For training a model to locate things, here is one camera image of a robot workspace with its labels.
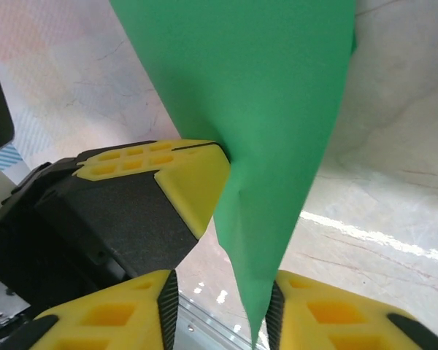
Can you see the green square paper sheet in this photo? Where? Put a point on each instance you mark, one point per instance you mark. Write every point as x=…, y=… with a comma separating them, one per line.
x=248, y=91

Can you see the aluminium mounting rail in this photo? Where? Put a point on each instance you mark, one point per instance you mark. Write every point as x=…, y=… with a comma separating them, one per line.
x=204, y=324

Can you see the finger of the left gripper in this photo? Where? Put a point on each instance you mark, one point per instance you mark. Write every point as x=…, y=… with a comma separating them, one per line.
x=149, y=145
x=168, y=189

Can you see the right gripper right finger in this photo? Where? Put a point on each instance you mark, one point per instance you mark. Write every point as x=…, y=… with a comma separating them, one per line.
x=336, y=317

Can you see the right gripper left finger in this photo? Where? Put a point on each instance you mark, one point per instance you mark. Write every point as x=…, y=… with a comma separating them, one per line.
x=106, y=317

